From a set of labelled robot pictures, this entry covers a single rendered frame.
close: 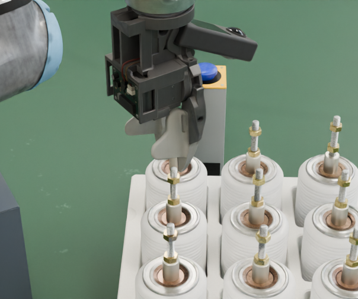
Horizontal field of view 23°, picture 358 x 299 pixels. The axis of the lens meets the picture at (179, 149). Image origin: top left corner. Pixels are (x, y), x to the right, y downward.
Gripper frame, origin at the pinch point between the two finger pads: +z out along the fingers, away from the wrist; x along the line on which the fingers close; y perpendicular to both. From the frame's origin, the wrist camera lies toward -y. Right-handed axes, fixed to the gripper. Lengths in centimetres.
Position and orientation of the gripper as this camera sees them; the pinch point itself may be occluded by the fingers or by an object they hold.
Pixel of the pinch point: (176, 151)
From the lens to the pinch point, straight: 102.7
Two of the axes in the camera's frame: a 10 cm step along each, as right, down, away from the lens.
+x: 5.7, 4.9, -6.7
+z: 0.0, 8.1, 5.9
